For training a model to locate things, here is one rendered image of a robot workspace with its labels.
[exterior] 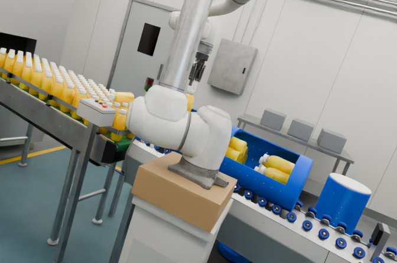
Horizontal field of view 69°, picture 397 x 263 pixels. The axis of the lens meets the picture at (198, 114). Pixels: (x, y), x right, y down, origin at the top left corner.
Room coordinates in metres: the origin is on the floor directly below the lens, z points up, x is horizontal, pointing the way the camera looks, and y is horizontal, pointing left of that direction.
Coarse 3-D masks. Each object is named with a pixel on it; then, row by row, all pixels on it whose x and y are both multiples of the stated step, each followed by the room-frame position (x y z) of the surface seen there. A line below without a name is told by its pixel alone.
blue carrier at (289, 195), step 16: (256, 144) 1.61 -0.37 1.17; (272, 144) 1.51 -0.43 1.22; (224, 160) 1.41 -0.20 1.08; (256, 160) 1.62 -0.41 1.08; (288, 160) 1.53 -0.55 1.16; (304, 160) 1.35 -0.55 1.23; (240, 176) 1.37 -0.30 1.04; (256, 176) 1.33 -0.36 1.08; (304, 176) 1.27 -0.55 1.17; (256, 192) 1.36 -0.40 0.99; (272, 192) 1.30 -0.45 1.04; (288, 192) 1.26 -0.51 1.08; (288, 208) 1.29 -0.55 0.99
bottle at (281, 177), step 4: (268, 168) 1.39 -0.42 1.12; (272, 168) 1.38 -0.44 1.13; (264, 172) 1.39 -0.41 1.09; (268, 172) 1.37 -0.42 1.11; (272, 172) 1.36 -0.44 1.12; (276, 172) 1.36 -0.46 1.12; (280, 172) 1.36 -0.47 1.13; (268, 176) 1.36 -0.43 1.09; (272, 176) 1.35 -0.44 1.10; (276, 176) 1.35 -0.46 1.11; (280, 176) 1.34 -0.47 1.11; (284, 176) 1.34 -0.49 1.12; (288, 176) 1.34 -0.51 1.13; (276, 180) 1.34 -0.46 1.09; (280, 180) 1.33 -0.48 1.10; (284, 180) 1.33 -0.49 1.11
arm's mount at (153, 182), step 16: (160, 160) 1.08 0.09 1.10; (176, 160) 1.15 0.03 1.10; (144, 176) 0.95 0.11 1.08; (160, 176) 0.93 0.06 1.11; (176, 176) 0.98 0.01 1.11; (224, 176) 1.16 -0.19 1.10; (144, 192) 0.94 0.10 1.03; (160, 192) 0.93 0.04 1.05; (176, 192) 0.91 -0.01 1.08; (192, 192) 0.90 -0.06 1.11; (208, 192) 0.94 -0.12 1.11; (224, 192) 0.99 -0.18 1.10; (176, 208) 0.91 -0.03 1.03; (192, 208) 0.89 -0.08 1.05; (208, 208) 0.88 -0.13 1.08; (224, 208) 1.06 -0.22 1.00; (208, 224) 0.87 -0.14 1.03
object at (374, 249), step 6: (378, 228) 1.21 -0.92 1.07; (384, 228) 1.20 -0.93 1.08; (372, 234) 1.25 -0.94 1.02; (378, 234) 1.18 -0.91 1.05; (384, 234) 1.17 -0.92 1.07; (390, 234) 1.16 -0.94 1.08; (372, 240) 1.21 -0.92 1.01; (378, 240) 1.18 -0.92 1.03; (384, 240) 1.16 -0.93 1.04; (372, 246) 1.22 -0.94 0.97; (378, 246) 1.17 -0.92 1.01; (372, 252) 1.18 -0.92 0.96; (378, 252) 1.16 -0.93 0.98; (372, 258) 1.17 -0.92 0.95
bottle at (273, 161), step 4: (268, 156) 1.44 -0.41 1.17; (272, 156) 1.44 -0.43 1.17; (276, 156) 1.44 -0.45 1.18; (268, 160) 1.43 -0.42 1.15; (272, 160) 1.41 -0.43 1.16; (276, 160) 1.41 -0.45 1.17; (280, 160) 1.41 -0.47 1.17; (284, 160) 1.41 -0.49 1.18; (268, 164) 1.43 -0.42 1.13; (272, 164) 1.41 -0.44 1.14; (276, 164) 1.40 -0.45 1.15; (280, 164) 1.39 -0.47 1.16; (284, 164) 1.39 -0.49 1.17; (288, 164) 1.39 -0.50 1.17; (292, 164) 1.39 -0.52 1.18; (276, 168) 1.40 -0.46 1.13; (280, 168) 1.39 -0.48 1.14; (284, 168) 1.38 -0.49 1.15; (288, 168) 1.37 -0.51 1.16; (292, 168) 1.37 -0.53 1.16; (284, 172) 1.38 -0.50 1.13; (288, 172) 1.37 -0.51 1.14
